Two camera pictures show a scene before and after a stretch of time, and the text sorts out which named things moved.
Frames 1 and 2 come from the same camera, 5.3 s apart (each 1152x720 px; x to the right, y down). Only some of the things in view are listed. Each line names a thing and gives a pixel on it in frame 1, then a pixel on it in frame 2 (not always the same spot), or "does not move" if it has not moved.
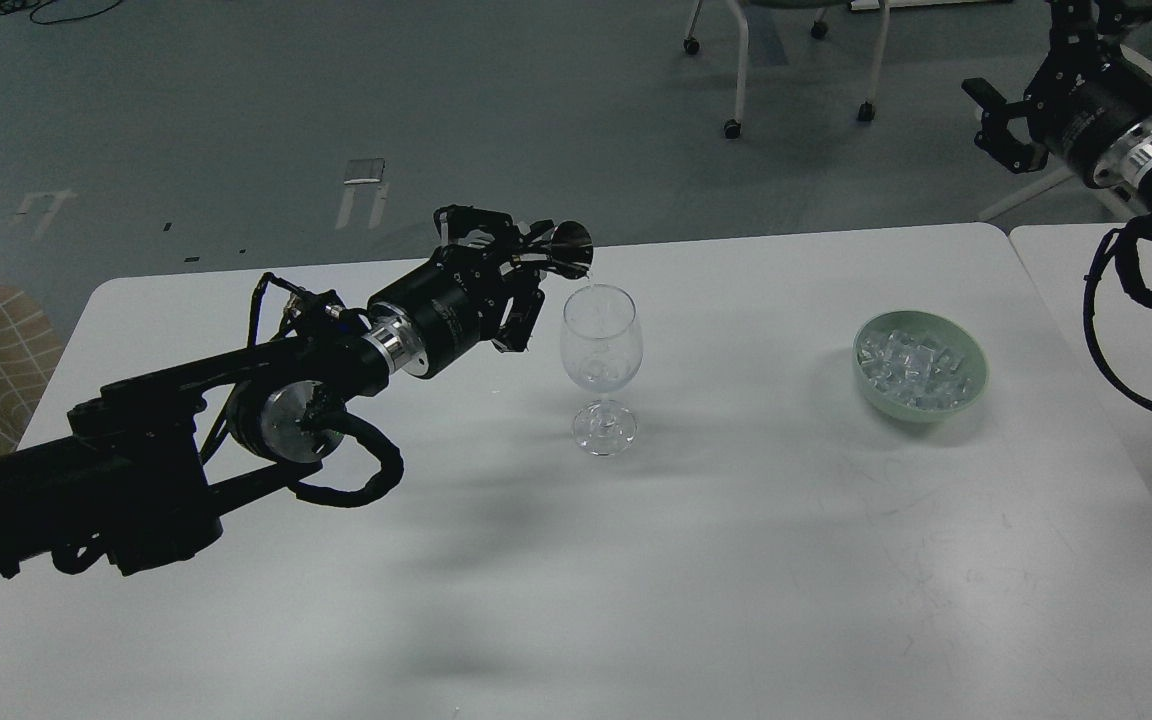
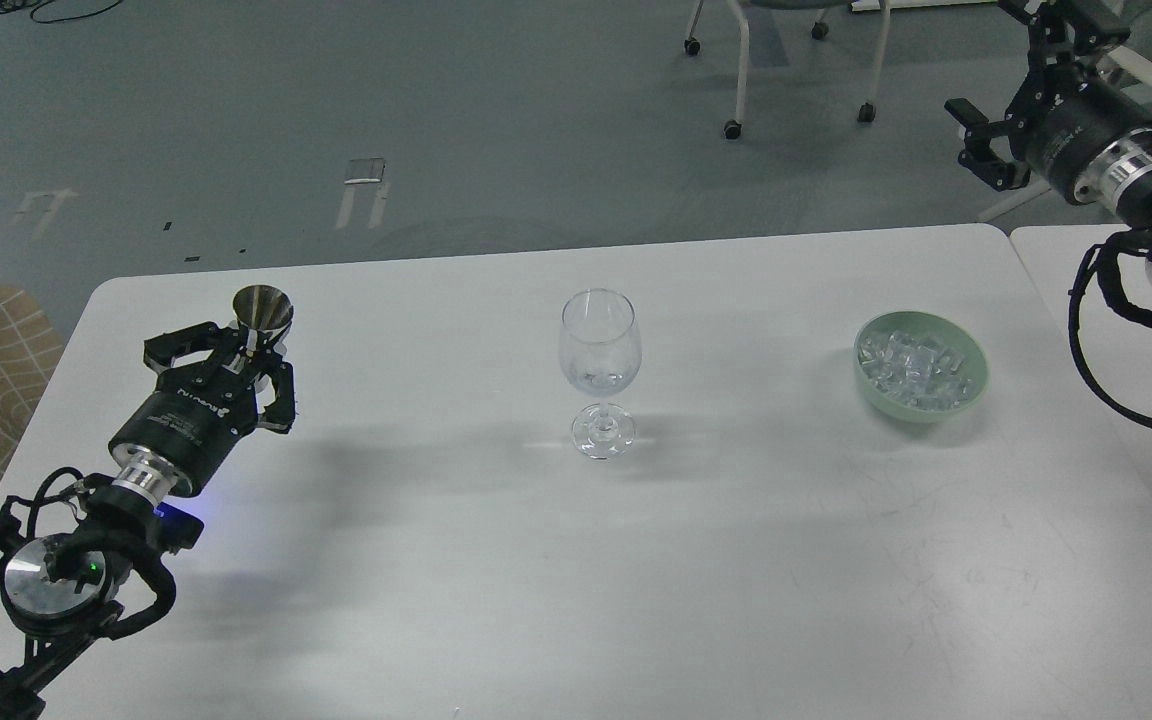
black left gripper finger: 469,225 to 162,352
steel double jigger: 571,250 to 259,308
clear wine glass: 601,341 does not move
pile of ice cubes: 915,371 does not move
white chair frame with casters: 733,127 does not move
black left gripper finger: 521,316 to 280,416
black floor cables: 8,6 does not move
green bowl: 919,367 does not move
